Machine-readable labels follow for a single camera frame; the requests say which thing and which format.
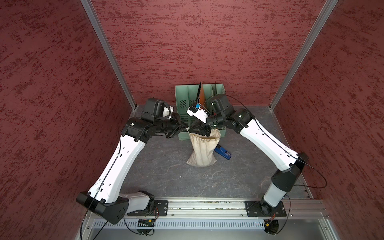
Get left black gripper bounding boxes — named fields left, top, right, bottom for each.
left=154, top=112, right=189, bottom=138

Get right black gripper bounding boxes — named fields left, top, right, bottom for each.
left=188, top=111, right=226, bottom=136

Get beige cloth soil bag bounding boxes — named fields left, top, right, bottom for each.
left=187, top=129, right=221, bottom=167

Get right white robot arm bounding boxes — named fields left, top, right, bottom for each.
left=187, top=94, right=308, bottom=216

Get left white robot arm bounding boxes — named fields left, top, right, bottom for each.
left=77, top=98, right=188, bottom=224

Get orange folder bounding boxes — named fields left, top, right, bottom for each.
left=195, top=82, right=207, bottom=108

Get blue black stapler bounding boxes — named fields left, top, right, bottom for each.
left=214, top=144, right=232, bottom=160

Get green file organizer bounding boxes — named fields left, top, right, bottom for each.
left=175, top=84, right=225, bottom=126

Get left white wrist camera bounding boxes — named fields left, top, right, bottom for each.
left=163, top=106, right=174, bottom=119

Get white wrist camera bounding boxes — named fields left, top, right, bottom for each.
left=187, top=103, right=209, bottom=124
left=163, top=106, right=174, bottom=119

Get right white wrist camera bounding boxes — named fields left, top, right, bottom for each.
left=187, top=103, right=209, bottom=124

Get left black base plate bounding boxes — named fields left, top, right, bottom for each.
left=126, top=200, right=169, bottom=217

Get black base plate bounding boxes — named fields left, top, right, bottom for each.
left=126, top=200, right=169, bottom=217
left=245, top=200, right=287, bottom=218

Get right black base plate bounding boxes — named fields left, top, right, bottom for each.
left=245, top=200, right=287, bottom=218

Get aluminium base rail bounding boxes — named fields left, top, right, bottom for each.
left=76, top=198, right=340, bottom=240

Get left aluminium corner post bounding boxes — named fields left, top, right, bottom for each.
left=81, top=0, right=137, bottom=111

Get aluminium corner post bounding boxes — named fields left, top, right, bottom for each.
left=269, top=0, right=338, bottom=111
left=81, top=0, right=137, bottom=111

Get right aluminium corner post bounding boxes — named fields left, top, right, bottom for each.
left=269, top=0, right=338, bottom=111

